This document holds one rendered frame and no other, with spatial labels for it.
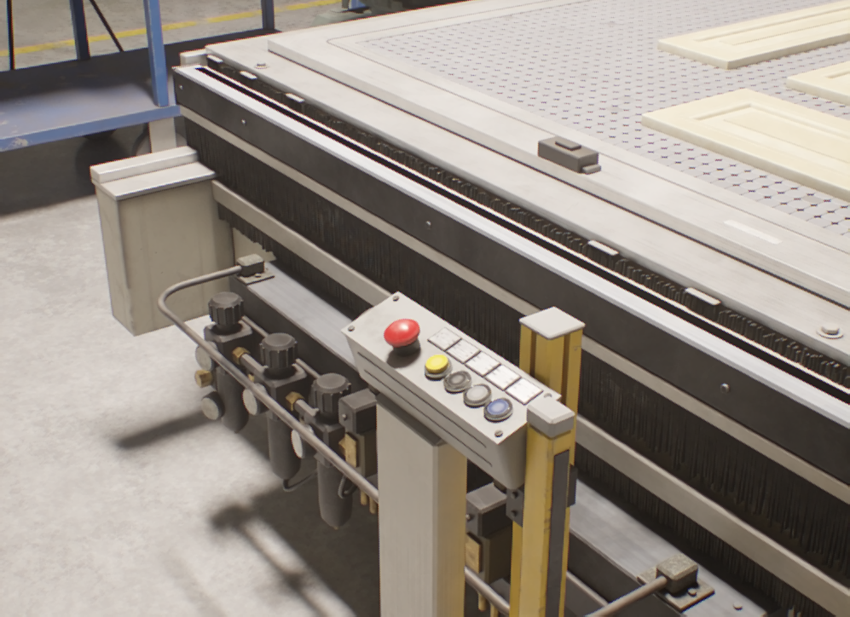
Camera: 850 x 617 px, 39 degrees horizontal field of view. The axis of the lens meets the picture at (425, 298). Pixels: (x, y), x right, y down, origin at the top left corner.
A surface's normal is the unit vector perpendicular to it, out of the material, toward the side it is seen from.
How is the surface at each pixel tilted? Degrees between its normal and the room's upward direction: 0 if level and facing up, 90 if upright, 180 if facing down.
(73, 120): 0
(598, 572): 90
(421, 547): 90
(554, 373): 90
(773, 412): 90
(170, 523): 0
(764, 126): 0
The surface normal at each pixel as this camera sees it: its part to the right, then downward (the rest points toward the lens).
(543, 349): -0.81, 0.26
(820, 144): 0.00, -0.89
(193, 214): 0.58, 0.36
